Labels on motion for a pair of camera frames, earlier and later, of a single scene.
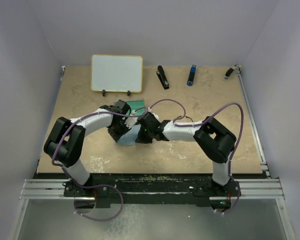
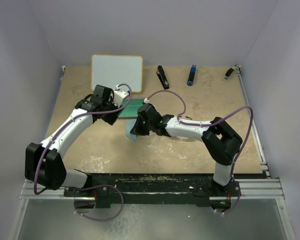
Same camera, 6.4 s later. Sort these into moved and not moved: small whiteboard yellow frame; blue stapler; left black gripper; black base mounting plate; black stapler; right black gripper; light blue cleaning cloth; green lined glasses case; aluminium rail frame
Moved: light blue cleaning cloth; left black gripper; right black gripper
Not moved: blue stapler; green lined glasses case; black base mounting plate; small whiteboard yellow frame; black stapler; aluminium rail frame
